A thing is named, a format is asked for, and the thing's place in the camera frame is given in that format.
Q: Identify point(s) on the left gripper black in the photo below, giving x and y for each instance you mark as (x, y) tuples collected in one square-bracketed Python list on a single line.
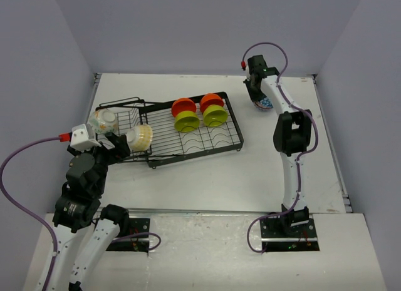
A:
[(120, 144)]

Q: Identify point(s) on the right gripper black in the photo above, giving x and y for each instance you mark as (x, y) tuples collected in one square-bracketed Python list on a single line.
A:
[(254, 97)]

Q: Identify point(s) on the blue patterned bowl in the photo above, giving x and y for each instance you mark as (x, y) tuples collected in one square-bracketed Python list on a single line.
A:
[(263, 104)]

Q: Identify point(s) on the green bowl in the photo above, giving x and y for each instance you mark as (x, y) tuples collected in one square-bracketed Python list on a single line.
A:
[(214, 115), (186, 121)]

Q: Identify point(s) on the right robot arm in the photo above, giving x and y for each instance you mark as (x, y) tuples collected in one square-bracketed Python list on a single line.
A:
[(294, 137)]

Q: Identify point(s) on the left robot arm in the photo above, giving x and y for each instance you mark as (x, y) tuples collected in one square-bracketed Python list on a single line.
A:
[(69, 265)]

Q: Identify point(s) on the white bowl yellow dots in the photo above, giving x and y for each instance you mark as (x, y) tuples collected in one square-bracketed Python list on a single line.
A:
[(139, 138)]

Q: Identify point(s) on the white bowl leaf pattern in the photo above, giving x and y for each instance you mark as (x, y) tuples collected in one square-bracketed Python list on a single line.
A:
[(103, 121)]

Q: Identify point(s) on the orange bowl right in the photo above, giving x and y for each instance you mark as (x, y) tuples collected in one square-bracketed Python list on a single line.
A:
[(210, 99)]

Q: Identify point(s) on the orange bowl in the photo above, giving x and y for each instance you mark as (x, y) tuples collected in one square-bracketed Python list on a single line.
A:
[(183, 104), (210, 99)]

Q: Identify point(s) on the orange bowl left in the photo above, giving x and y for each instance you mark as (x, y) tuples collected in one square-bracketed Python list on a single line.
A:
[(183, 104)]

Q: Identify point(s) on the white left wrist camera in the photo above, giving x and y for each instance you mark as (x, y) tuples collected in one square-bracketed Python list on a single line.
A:
[(82, 137)]

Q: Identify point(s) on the black wire dish rack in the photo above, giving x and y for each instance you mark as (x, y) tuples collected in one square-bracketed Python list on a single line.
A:
[(168, 145)]

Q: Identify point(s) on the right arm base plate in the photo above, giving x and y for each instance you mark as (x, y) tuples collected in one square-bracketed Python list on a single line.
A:
[(275, 237)]

